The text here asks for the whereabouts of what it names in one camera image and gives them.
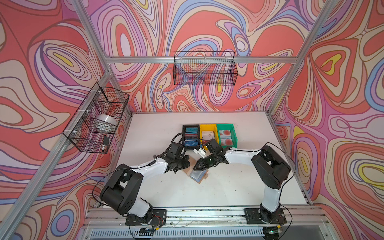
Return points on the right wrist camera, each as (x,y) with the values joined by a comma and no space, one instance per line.
(200,152)

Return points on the wall wire basket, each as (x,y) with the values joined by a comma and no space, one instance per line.
(93,127)
(207,68)

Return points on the tan leather card holder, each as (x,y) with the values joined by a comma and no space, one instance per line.
(197,176)

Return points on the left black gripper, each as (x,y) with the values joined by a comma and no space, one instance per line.
(186,161)

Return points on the white tape roll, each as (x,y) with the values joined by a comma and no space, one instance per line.
(105,124)

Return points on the left wall wire basket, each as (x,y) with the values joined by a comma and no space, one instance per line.
(93,127)

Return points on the back wall wire basket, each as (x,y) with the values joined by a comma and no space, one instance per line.
(207,68)

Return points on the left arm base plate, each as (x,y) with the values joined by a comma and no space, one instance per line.
(155,218)

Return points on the green plastic bin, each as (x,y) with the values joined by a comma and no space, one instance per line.
(227,135)

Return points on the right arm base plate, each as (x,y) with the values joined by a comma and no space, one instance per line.
(256,216)

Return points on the aluminium front rail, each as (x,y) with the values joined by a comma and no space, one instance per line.
(226,216)

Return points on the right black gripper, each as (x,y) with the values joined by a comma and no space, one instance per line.
(202,164)

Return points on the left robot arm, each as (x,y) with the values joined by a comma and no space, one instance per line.
(121,191)

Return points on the black plastic bin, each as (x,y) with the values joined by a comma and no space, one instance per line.
(192,138)

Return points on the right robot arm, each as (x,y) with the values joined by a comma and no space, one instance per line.
(273,170)

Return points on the yellow plastic bin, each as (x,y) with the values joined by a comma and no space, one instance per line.
(208,132)

